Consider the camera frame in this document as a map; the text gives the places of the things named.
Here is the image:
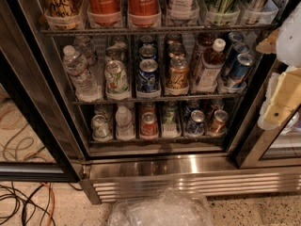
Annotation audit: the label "blue pepsi can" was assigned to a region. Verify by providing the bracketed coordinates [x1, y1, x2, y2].
[137, 59, 159, 93]
[139, 35, 156, 46]
[139, 45, 157, 60]

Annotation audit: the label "stainless steel display fridge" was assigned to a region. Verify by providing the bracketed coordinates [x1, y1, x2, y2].
[40, 0, 301, 204]

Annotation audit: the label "front white green can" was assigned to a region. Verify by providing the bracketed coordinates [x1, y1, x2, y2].
[104, 60, 129, 94]

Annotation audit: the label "right coca cola bottle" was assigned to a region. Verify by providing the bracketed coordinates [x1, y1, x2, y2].
[128, 0, 158, 27]

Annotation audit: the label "white label bottle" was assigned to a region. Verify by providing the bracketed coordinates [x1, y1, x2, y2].
[167, 0, 195, 20]

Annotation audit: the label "brown tea bottle white cap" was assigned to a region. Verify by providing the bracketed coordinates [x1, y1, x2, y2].
[195, 39, 226, 88]

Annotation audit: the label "open glass fridge door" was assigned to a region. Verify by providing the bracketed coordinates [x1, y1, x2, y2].
[0, 0, 88, 182]

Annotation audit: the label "coca cola bottle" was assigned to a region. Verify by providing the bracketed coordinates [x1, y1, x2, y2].
[88, 0, 120, 26]
[128, 0, 158, 27]

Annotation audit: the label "bottom white green can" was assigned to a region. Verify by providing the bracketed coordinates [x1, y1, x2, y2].
[91, 115, 111, 141]

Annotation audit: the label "bottom red soda can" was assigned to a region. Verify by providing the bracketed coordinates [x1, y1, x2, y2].
[140, 112, 157, 137]

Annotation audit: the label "clear water bottle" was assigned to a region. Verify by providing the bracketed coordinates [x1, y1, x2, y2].
[73, 36, 97, 66]
[63, 45, 100, 102]

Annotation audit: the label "green striped tall can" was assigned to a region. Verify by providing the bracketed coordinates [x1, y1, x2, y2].
[204, 0, 240, 25]

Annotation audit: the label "blue redbull can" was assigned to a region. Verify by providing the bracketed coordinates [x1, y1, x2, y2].
[223, 41, 250, 77]
[223, 32, 243, 53]
[226, 53, 255, 88]

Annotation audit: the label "right glass fridge door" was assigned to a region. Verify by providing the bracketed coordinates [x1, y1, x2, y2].
[234, 60, 301, 169]

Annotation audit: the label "rear brown tea bottle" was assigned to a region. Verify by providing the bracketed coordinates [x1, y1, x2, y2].
[190, 32, 215, 75]

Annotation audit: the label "white green can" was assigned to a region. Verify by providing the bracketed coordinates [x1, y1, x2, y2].
[110, 35, 128, 55]
[104, 60, 129, 94]
[105, 46, 122, 62]
[91, 115, 111, 141]

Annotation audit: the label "bottom small water bottle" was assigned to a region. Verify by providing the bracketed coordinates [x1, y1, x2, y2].
[115, 105, 135, 140]

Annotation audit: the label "bottom blue soda can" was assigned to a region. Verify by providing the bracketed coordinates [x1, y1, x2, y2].
[185, 110, 205, 135]

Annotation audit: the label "clear plastic bag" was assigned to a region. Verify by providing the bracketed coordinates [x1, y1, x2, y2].
[107, 188, 214, 226]

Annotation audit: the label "front blue pepsi can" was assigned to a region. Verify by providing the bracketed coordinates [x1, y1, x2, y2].
[137, 59, 159, 93]

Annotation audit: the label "front clear water bottle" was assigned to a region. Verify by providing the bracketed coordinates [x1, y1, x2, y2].
[63, 45, 100, 102]

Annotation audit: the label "bottom green label bottle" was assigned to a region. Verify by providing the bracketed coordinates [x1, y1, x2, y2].
[163, 101, 177, 133]

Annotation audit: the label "orange floor cable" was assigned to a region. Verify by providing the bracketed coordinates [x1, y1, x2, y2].
[40, 182, 56, 226]

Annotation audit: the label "gold soda can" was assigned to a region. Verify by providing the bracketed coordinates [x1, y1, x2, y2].
[165, 33, 182, 46]
[167, 43, 186, 59]
[166, 56, 188, 89]

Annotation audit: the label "front gold soda can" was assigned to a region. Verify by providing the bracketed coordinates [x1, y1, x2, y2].
[166, 56, 188, 89]

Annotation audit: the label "rear clear water bottle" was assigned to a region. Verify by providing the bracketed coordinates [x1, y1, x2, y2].
[73, 36, 97, 66]

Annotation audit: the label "bottom orange soda can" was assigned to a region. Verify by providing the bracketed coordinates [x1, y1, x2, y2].
[208, 109, 229, 134]

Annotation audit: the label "left coca cola bottle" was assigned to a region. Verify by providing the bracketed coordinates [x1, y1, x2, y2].
[88, 0, 120, 26]

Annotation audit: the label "black floor cables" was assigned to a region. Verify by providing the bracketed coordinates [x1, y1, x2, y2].
[0, 182, 57, 226]

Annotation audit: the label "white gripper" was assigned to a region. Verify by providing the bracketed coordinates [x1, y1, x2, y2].
[256, 3, 301, 130]

